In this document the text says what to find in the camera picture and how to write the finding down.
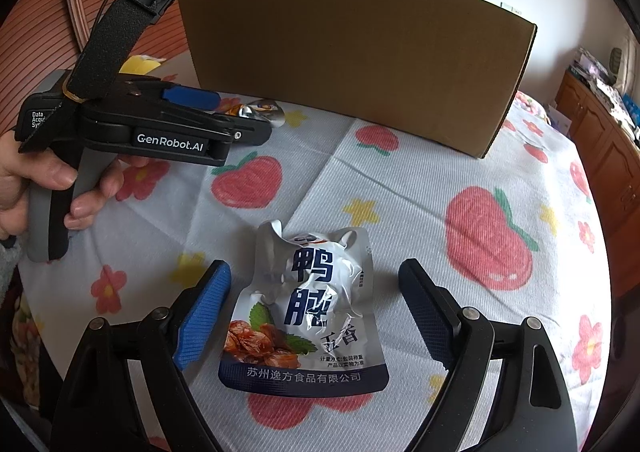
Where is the floral quilt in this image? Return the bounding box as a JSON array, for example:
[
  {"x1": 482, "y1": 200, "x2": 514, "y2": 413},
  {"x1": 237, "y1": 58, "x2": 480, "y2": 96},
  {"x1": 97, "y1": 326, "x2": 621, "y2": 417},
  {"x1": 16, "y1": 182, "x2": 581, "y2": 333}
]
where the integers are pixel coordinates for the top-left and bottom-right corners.
[{"x1": 514, "y1": 90, "x2": 552, "y2": 129}]

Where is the strawberry print blanket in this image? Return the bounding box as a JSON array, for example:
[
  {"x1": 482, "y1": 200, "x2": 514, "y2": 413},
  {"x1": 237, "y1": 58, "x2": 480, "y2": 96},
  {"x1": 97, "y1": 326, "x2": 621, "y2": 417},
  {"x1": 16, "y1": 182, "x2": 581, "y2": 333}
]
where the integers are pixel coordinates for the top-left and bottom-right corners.
[{"x1": 15, "y1": 82, "x2": 617, "y2": 452}]

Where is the yellow plush toy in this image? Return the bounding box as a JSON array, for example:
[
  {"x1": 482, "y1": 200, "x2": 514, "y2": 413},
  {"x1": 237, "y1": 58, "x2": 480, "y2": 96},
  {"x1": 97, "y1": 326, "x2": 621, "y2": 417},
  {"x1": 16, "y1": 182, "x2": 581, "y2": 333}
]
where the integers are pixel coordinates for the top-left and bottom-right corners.
[{"x1": 120, "y1": 54, "x2": 169, "y2": 78}]

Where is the blue box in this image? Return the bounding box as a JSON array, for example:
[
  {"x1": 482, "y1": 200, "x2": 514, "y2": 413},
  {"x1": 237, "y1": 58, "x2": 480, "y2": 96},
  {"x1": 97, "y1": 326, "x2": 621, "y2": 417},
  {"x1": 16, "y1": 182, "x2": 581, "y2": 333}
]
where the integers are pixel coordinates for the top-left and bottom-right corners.
[{"x1": 620, "y1": 94, "x2": 640, "y2": 129}]

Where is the wooden cabinet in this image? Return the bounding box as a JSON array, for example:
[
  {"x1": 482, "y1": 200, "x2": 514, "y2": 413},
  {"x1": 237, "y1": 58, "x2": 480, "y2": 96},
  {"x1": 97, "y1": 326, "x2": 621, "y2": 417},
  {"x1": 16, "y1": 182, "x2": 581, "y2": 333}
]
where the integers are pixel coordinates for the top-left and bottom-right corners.
[{"x1": 554, "y1": 69, "x2": 640, "y2": 153}]

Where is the white and blue snack packet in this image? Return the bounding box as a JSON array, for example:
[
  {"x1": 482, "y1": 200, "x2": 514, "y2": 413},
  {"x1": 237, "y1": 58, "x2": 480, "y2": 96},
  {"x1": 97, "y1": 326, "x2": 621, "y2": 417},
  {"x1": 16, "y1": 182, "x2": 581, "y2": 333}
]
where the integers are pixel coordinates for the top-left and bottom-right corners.
[{"x1": 218, "y1": 220, "x2": 391, "y2": 395}]

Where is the cardboard box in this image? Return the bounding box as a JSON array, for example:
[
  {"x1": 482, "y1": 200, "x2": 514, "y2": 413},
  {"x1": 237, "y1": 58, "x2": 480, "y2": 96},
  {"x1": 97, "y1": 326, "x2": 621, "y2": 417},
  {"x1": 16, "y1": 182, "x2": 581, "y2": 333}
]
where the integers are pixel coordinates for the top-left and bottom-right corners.
[{"x1": 177, "y1": 0, "x2": 538, "y2": 161}]

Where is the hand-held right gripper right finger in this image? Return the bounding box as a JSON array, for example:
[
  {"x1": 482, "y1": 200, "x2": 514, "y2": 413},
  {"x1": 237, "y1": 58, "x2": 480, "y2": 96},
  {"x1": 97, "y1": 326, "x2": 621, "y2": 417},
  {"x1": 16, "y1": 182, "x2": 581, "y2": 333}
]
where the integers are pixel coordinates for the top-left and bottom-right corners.
[{"x1": 397, "y1": 258, "x2": 593, "y2": 452}]

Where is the silver snack packet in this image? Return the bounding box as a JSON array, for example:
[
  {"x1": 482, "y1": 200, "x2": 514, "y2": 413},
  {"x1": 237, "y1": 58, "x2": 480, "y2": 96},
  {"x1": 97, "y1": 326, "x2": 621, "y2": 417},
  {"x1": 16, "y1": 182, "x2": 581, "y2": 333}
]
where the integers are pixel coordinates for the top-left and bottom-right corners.
[{"x1": 220, "y1": 99, "x2": 287, "y2": 129}]

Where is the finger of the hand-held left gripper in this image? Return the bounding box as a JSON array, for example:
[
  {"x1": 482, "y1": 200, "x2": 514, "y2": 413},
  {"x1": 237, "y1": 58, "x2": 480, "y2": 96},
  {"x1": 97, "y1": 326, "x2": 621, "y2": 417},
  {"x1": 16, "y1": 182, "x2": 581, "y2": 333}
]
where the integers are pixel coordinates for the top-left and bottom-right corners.
[
  {"x1": 210, "y1": 112, "x2": 274, "y2": 146},
  {"x1": 119, "y1": 76, "x2": 221, "y2": 111}
]

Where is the stack of books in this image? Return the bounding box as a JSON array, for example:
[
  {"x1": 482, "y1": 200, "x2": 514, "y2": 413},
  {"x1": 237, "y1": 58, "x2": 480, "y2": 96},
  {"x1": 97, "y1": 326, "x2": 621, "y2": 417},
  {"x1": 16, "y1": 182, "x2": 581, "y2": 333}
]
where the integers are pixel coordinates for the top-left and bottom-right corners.
[{"x1": 570, "y1": 46, "x2": 640, "y2": 105}]

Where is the person's left hand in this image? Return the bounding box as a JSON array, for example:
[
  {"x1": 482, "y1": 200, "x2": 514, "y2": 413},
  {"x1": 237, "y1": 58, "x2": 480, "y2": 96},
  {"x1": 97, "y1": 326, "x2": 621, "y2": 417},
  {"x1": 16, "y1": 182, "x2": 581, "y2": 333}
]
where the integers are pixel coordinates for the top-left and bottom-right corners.
[{"x1": 0, "y1": 132, "x2": 127, "y2": 241}]

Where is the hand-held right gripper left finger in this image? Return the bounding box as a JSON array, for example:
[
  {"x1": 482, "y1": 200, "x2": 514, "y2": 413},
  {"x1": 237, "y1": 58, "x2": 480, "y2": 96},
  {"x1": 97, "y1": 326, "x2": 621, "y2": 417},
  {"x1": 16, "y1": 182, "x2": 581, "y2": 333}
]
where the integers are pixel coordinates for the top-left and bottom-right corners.
[{"x1": 50, "y1": 259, "x2": 233, "y2": 452}]

